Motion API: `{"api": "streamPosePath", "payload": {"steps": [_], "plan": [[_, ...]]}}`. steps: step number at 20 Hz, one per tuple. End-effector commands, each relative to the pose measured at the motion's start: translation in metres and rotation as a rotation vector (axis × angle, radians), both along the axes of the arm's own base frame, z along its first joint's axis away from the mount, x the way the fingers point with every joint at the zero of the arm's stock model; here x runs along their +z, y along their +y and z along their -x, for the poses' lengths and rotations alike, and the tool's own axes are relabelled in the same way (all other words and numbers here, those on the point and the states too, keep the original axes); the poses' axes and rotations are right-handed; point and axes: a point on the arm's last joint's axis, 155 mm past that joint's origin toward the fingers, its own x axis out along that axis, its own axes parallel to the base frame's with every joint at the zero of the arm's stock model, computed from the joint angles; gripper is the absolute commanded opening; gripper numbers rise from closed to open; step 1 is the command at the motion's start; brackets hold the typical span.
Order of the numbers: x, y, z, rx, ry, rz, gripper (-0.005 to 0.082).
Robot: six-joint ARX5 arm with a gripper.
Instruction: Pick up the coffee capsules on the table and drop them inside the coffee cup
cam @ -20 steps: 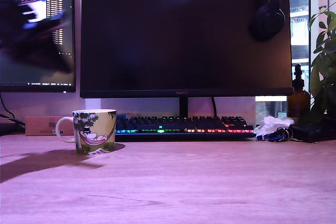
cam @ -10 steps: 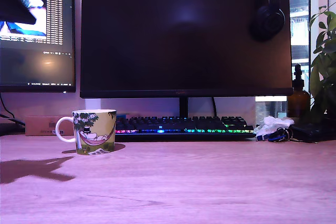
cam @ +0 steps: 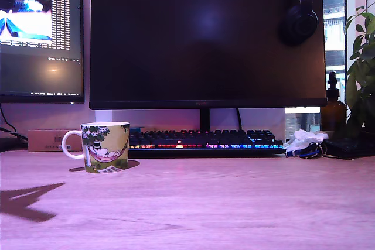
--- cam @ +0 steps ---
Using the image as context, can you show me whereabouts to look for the large black dark monitor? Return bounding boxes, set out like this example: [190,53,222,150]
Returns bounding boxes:
[88,0,328,110]

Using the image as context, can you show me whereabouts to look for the white post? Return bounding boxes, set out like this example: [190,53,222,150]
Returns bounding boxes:
[94,109,114,123]

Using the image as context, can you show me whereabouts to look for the brown cardboard box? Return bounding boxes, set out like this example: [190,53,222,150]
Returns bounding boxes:
[28,129,83,152]

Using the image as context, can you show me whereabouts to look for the black flat pouch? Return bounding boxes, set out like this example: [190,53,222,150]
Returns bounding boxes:
[322,136,375,160]

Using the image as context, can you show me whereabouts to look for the green leafy houseplant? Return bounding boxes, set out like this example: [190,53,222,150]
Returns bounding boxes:
[343,5,375,133]

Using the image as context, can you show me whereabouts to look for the black monitor base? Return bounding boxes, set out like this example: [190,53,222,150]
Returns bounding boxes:
[0,136,29,153]

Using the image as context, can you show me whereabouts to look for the black over-ear headphones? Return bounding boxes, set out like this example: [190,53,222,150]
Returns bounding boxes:
[277,0,319,47]

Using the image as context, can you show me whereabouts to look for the black rainbow backlit keyboard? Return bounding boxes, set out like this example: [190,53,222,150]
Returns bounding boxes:
[128,128,287,157]

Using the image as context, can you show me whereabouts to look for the keys on blue lanyard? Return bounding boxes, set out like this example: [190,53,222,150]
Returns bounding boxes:
[285,141,328,159]

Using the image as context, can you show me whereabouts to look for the crumpled white tissue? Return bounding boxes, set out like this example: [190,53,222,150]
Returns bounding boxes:
[282,129,329,150]

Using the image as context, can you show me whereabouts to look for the cartoon print coffee mug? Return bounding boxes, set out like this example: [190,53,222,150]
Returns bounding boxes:
[61,121,131,174]

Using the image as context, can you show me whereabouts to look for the black monitor with lit screen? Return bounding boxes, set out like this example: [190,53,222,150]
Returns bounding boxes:
[0,0,85,104]

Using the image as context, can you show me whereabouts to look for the brown glass pump bottle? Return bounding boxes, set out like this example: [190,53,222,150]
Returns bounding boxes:
[320,70,347,138]

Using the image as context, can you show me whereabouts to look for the black monitor stand post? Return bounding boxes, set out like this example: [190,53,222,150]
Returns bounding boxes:
[200,108,211,131]

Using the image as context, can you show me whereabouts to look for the black desk cable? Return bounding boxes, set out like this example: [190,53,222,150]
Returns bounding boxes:
[0,105,29,145]

